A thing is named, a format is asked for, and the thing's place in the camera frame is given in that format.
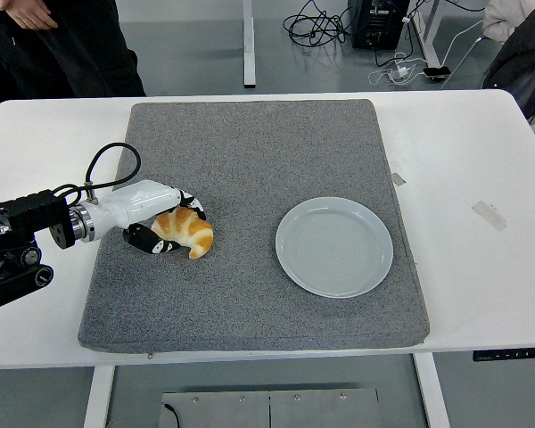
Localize person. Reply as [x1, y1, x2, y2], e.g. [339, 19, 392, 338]
[0, 0, 147, 104]

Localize thin black cable on plate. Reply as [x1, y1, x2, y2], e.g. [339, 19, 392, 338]
[160, 402, 182, 428]

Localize white slanted desk frame leg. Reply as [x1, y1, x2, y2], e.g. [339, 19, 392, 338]
[409, 0, 443, 68]

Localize grey speckled table mat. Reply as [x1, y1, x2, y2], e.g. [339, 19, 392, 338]
[78, 98, 431, 353]

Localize black phone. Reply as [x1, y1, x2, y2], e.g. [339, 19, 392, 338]
[422, 65, 452, 83]

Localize golden croissant bread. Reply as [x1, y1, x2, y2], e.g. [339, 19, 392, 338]
[150, 207, 215, 259]

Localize black table height control panel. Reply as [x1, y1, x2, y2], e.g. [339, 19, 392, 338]
[473, 346, 535, 361]

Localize grey metal plate with screws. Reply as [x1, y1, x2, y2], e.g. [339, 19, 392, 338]
[160, 387, 380, 428]

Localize white background desk leg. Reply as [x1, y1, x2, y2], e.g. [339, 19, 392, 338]
[242, 0, 257, 88]

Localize white charger with cable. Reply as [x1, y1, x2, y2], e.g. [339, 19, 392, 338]
[367, 51, 429, 86]

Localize chair with dark jacket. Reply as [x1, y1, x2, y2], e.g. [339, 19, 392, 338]
[440, 8, 535, 135]

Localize white table leg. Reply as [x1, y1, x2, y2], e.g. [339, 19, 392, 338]
[412, 354, 451, 428]
[82, 366, 117, 428]

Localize black computer box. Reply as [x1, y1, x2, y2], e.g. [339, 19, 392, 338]
[347, 0, 411, 50]

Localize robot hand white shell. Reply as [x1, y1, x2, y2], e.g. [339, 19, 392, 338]
[85, 179, 209, 257]

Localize pale blue-grey round plate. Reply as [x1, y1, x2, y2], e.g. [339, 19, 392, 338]
[275, 196, 394, 299]

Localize person's hand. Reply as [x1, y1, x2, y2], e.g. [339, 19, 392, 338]
[0, 0, 59, 30]

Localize cream white garment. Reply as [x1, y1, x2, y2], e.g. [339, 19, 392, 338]
[481, 0, 535, 44]

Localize tangled black floor cables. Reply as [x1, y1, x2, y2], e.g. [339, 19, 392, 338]
[283, 0, 356, 48]

